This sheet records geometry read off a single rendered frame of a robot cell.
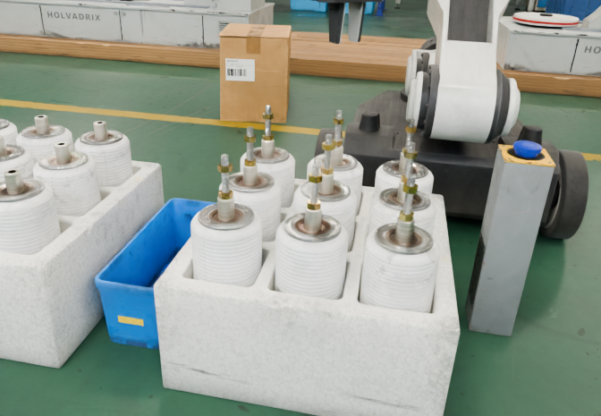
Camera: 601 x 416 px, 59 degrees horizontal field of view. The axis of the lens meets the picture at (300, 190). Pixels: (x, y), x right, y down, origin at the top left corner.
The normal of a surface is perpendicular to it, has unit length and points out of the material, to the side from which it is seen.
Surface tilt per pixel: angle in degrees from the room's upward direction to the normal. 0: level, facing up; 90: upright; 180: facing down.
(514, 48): 90
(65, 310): 90
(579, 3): 92
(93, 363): 0
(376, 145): 46
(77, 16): 90
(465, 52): 50
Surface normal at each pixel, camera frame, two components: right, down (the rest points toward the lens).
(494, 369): 0.04, -0.91
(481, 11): -0.11, -0.25
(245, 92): -0.01, 0.40
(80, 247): 0.98, 0.11
